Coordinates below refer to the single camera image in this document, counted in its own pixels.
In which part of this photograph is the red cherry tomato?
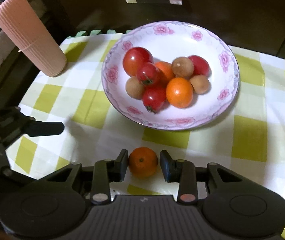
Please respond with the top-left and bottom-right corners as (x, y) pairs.
(142, 86), (166, 113)
(188, 55), (210, 76)
(136, 62), (160, 86)

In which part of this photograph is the small orange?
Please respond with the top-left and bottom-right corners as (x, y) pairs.
(155, 61), (175, 86)

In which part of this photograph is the orange kumquat top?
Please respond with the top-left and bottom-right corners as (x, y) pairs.
(166, 77), (193, 108)

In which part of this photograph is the green white checkered tablecloth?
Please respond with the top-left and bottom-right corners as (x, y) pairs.
(5, 32), (285, 240)

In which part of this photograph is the green foam mat edge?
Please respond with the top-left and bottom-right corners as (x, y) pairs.
(66, 29), (132, 41)

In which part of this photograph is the large red tomato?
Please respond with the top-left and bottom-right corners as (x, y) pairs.
(123, 47), (154, 76)

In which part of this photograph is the brown longan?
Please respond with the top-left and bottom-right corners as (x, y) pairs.
(171, 57), (194, 80)
(189, 75), (211, 95)
(125, 76), (145, 100)

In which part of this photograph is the orange kumquat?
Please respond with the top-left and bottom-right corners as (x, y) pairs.
(166, 77), (193, 108)
(129, 147), (158, 178)

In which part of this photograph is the red cherry tomato front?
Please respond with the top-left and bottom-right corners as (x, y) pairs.
(188, 55), (210, 76)

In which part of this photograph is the dark wooden cabinet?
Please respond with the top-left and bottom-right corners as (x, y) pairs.
(45, 0), (285, 59)

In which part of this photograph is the white floral porcelain plate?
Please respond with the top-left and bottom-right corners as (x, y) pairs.
(102, 21), (240, 131)

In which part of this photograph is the pink ribbed cylinder container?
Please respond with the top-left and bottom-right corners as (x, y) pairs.
(0, 0), (67, 77)

